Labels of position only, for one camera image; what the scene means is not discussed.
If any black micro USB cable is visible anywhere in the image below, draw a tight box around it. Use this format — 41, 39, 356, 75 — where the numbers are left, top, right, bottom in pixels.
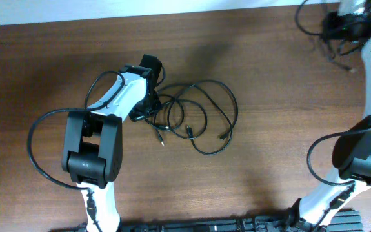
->
145, 93, 208, 146

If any black thick cable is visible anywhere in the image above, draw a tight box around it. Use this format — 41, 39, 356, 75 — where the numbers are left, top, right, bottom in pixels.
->
294, 0, 371, 73

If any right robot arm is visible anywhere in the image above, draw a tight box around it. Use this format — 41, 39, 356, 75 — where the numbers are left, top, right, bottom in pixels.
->
281, 1, 371, 231

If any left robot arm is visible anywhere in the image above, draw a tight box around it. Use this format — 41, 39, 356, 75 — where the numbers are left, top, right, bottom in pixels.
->
62, 55, 163, 231

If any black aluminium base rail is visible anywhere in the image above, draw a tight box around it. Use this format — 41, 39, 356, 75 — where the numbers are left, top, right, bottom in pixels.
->
49, 208, 364, 232

